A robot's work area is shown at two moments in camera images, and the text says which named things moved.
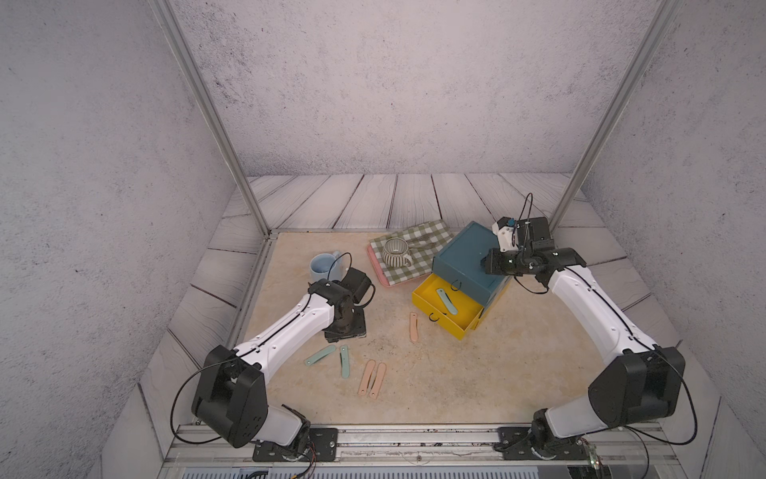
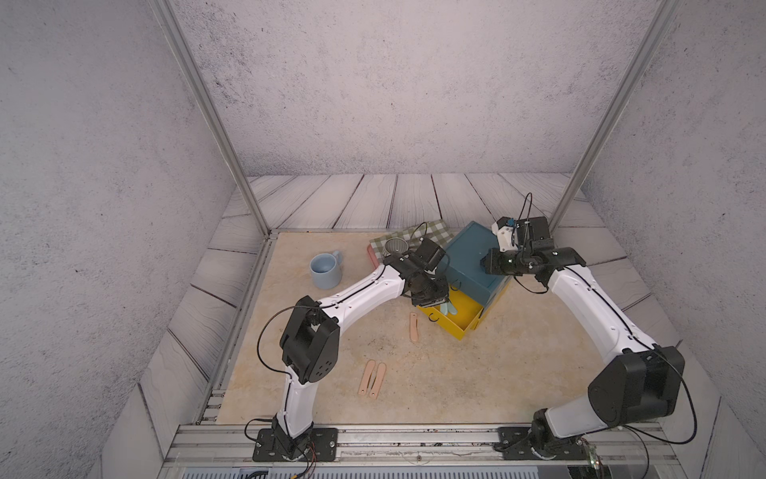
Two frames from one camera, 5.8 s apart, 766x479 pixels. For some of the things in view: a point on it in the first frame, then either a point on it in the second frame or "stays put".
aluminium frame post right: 664,20 stays put
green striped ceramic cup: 396,253 stays put
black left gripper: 335,335 to 441,296
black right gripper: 491,258 stays put
